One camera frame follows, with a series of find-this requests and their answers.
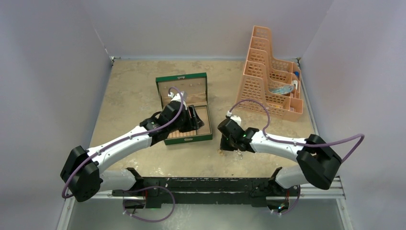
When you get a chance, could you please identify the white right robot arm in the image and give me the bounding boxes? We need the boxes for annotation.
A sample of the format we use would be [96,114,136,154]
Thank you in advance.
[217,118,342,195]

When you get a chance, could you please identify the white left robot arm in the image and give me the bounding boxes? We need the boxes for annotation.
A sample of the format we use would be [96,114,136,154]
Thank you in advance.
[60,101,204,202]

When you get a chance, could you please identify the silver jewelry piece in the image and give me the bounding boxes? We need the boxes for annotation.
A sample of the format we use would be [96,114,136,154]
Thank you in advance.
[234,150,243,160]

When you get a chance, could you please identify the green jewelry box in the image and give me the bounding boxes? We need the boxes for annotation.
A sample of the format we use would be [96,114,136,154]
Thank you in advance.
[155,72,213,145]

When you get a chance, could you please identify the blue item in organizer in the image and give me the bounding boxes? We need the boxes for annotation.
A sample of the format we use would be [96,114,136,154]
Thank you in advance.
[269,85,296,95]

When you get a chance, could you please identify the peach plastic file organizer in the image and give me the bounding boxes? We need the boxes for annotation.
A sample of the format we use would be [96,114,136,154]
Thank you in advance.
[236,25,304,122]

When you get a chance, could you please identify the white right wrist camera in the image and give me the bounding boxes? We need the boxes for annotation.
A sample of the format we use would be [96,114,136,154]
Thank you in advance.
[226,111,242,126]

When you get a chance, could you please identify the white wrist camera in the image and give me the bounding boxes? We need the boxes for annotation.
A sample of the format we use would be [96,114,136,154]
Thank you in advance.
[226,111,242,126]
[168,91,188,110]

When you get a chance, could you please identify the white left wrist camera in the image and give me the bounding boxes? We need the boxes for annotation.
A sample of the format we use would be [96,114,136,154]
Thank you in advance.
[168,91,188,110]

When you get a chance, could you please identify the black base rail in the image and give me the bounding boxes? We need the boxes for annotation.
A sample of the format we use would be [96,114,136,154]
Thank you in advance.
[112,168,299,211]

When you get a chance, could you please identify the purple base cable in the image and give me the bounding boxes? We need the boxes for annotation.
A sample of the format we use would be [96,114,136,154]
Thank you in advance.
[122,185,176,223]

